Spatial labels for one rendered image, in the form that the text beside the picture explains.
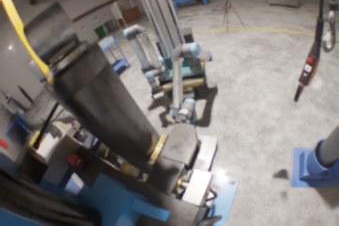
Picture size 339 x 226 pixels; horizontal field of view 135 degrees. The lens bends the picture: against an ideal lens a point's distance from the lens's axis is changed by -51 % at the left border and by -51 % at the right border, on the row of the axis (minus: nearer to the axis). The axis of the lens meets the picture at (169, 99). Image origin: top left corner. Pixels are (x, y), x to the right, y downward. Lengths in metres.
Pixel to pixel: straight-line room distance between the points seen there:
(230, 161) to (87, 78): 1.50
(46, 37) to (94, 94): 0.20
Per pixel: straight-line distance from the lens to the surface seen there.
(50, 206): 0.36
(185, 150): 0.60
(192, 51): 1.23
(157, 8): 1.91
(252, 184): 1.58
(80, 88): 0.38
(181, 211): 0.46
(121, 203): 0.43
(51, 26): 0.40
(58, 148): 0.82
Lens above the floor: 1.53
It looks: 41 degrees down
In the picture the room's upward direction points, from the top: 25 degrees counter-clockwise
